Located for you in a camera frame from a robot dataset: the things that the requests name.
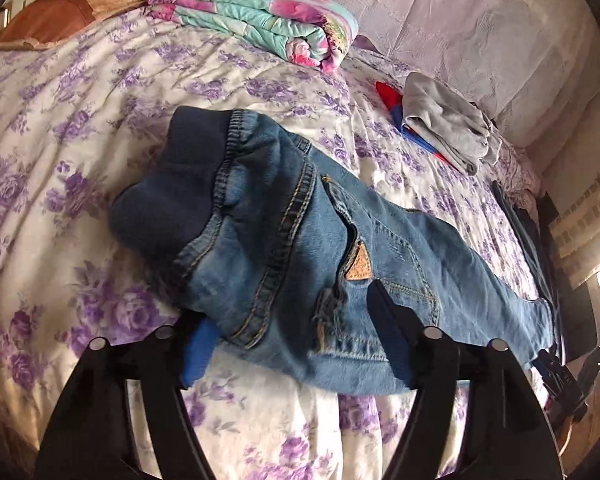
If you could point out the purple floral bedsheet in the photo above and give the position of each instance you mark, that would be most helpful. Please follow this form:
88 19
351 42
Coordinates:
80 160

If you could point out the lilac embossed bedspread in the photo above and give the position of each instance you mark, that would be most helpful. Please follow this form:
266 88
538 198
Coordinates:
470 25

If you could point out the folded teal pink floral quilt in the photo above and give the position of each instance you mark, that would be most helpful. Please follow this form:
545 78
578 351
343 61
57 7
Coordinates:
260 15

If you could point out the brown orange pillow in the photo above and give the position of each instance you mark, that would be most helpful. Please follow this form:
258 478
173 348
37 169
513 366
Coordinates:
55 15

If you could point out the folded grey garment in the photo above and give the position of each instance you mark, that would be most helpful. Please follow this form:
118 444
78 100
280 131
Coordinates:
445 120

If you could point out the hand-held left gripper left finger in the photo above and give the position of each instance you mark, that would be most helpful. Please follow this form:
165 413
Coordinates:
199 356

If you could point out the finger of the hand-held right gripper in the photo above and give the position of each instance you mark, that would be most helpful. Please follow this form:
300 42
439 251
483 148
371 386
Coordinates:
591 365
547 372

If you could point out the folded red blue garment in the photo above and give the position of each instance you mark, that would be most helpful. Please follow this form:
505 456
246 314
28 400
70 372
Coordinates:
391 97

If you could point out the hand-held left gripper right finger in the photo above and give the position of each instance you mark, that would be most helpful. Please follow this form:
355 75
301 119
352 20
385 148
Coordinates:
397 351

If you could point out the blue denim pants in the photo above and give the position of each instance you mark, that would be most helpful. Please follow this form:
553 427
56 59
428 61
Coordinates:
260 240

